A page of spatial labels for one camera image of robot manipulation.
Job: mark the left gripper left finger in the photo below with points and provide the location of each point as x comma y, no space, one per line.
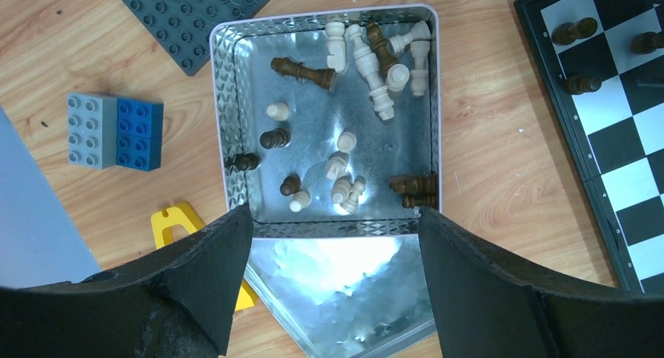
177,301

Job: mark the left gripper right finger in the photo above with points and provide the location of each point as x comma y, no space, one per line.
489,302

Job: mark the black white chessboard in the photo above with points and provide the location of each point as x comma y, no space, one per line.
615,135

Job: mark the dark chess piece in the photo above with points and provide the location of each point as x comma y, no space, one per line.
569,32

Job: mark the dark chess pawn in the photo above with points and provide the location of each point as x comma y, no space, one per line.
647,42
578,84

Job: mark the yellow plastic piece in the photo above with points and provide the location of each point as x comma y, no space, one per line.
179,220

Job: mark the metal tin lid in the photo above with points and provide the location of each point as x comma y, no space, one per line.
344,296

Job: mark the grey blue lego brick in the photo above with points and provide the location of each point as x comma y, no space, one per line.
106,130

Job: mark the white king in tin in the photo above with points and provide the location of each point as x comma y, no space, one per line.
367,64

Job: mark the pink metal tin box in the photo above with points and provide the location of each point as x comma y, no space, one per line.
313,163

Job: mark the dark queen in tin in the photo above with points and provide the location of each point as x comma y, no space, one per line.
323,77

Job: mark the dark grey lego baseplate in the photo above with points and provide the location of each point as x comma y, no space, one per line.
183,27

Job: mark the dark bishop in tin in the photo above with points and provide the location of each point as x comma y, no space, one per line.
379,45

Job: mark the white knight in tin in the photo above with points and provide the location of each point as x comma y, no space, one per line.
336,46

